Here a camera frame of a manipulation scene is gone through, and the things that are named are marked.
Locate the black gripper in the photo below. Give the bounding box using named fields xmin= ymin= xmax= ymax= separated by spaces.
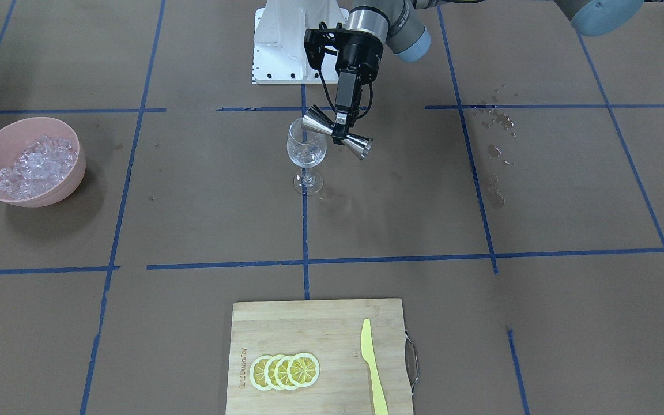
xmin=303 ymin=24 xmax=384 ymax=145

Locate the steel double jigger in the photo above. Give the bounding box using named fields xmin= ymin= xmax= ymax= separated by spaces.
xmin=302 ymin=105 xmax=372 ymax=160

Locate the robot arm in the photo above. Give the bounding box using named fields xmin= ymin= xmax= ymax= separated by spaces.
xmin=299 ymin=1 xmax=538 ymax=147

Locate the clear wine glass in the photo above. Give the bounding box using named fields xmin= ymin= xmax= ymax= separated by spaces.
xmin=286 ymin=118 xmax=327 ymax=195

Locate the ice cubes pile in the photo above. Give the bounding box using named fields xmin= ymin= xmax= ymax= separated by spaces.
xmin=0 ymin=134 xmax=77 ymax=200

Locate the bamboo cutting board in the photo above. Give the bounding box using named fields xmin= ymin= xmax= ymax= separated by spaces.
xmin=225 ymin=299 xmax=414 ymax=414

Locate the lemon slice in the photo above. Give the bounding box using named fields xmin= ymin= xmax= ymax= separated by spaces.
xmin=287 ymin=352 xmax=320 ymax=388
xmin=273 ymin=355 xmax=299 ymax=390
xmin=263 ymin=354 xmax=286 ymax=390
xmin=250 ymin=355 xmax=277 ymax=391

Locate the yellow plastic knife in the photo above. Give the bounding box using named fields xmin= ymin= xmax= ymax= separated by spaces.
xmin=360 ymin=318 xmax=389 ymax=414

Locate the pink bowl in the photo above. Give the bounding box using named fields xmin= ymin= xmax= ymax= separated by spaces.
xmin=0 ymin=116 xmax=85 ymax=208

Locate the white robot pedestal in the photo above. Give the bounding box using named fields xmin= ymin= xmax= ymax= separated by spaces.
xmin=251 ymin=1 xmax=349 ymax=85

